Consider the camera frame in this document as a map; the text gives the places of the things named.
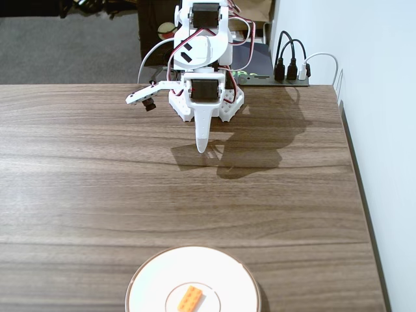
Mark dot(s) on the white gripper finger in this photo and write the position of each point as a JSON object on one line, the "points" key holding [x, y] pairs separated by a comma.
{"points": [[203, 125], [202, 145]]}

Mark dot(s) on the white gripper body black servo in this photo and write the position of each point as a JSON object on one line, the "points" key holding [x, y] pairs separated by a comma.
{"points": [[203, 90]]}

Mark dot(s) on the orange lego block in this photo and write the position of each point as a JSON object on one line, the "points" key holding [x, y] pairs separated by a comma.
{"points": [[191, 297]]}

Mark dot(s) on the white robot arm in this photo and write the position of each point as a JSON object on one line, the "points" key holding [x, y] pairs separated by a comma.
{"points": [[217, 39]]}

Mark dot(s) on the white plate with brown rings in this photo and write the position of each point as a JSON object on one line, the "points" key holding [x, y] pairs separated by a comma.
{"points": [[156, 282]]}

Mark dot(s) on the black usb hub bar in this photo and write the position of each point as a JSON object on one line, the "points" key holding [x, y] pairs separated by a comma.
{"points": [[260, 82]]}

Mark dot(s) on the dark navy box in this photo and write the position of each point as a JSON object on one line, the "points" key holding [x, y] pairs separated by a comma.
{"points": [[260, 58]]}

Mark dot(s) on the round white red ball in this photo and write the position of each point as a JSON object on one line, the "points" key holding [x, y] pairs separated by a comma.
{"points": [[165, 31]]}

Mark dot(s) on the black furniture panel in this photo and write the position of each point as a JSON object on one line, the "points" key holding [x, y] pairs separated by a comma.
{"points": [[149, 19]]}

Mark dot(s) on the black furniture base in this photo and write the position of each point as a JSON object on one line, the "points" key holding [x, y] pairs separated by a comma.
{"points": [[32, 8]]}

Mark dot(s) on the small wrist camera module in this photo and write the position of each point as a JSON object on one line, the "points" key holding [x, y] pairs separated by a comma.
{"points": [[149, 104]]}

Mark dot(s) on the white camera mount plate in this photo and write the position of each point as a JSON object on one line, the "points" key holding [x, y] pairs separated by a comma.
{"points": [[139, 96]]}

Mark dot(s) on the grey metal frame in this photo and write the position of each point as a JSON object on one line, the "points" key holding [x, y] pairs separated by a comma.
{"points": [[266, 32]]}

